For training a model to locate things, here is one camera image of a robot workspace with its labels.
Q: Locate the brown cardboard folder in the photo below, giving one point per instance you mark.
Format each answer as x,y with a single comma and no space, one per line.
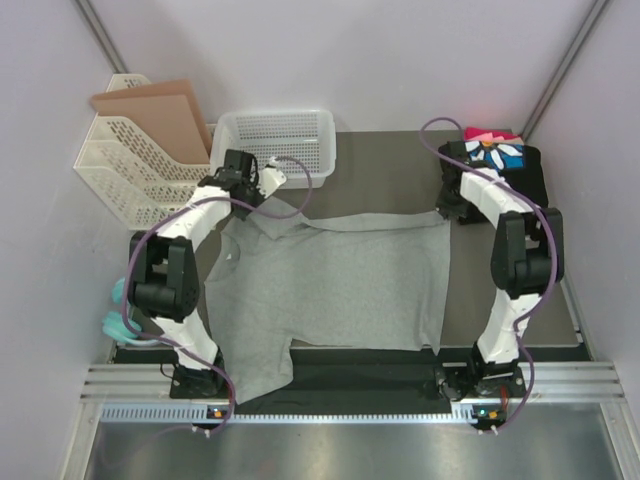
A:
168,112

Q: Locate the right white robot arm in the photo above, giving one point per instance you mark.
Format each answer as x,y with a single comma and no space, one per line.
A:
502,184

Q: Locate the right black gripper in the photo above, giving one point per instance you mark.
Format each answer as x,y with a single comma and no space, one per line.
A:
450,212

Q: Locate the grey t shirt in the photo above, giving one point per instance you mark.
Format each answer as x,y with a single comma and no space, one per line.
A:
368,281

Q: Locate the grey slotted cable duct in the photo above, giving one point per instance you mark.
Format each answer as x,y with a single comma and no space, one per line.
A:
210,415

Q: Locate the pink folded t shirt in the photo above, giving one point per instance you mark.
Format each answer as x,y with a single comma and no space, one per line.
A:
491,136

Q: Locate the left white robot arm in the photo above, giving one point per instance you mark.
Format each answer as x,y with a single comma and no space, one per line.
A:
163,281

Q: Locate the black folded flower t shirt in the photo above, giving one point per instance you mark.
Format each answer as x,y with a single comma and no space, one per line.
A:
519,165

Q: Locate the cream perforated file organizer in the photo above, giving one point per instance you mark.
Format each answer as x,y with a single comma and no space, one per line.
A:
129,172

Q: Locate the teal cat ear headphones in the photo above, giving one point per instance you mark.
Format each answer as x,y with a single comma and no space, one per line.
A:
114,327

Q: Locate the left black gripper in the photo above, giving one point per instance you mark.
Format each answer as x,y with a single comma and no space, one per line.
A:
252,183

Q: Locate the white perforated plastic basket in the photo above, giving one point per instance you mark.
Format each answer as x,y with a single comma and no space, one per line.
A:
306,135

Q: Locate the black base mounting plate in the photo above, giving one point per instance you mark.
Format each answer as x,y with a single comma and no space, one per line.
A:
351,381

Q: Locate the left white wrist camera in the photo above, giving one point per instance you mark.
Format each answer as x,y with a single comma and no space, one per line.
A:
271,178

